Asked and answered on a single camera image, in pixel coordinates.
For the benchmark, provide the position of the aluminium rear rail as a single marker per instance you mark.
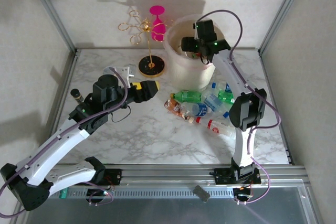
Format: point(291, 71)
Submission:
point(236, 48)

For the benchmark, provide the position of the yellow tin can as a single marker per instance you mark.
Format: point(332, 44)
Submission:
point(107, 70)

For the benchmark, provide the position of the light-blue label bottle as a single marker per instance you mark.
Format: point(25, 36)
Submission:
point(212, 100)

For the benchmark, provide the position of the small dark black-capped bottle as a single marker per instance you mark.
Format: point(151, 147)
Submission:
point(76, 95)

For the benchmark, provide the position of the green plastic bottle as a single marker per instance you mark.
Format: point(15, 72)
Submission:
point(189, 96)
point(227, 96)

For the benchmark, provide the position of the grey rectangular clip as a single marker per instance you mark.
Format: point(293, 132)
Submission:
point(201, 193)

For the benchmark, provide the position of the grey metal sheet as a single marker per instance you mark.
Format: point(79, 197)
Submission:
point(157, 213)

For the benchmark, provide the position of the aluminium side rail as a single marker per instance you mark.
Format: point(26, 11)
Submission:
point(60, 103)
point(271, 82)

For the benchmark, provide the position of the orange-label drink bottle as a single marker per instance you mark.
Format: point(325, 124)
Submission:
point(171, 104)

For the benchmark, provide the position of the clear bottle red label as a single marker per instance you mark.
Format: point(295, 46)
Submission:
point(215, 128)

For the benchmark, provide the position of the green terminal connector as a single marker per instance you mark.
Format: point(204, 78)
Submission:
point(63, 194)

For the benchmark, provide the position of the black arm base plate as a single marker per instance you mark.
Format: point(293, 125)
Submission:
point(115, 175)
point(223, 175)

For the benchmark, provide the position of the white round bin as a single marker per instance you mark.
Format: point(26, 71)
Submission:
point(189, 82)

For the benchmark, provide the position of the aluminium upright post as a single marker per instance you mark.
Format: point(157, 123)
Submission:
point(50, 9)
point(282, 9)

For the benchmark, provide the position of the pink wine glass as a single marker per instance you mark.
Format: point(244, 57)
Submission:
point(159, 32)

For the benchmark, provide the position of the blue-label clear water bottle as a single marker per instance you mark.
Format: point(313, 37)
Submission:
point(200, 108)

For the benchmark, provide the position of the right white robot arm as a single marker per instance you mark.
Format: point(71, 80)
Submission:
point(242, 145)

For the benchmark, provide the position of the aluminium front rail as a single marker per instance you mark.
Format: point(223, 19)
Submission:
point(168, 175)

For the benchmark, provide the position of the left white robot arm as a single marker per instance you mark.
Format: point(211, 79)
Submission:
point(60, 145)

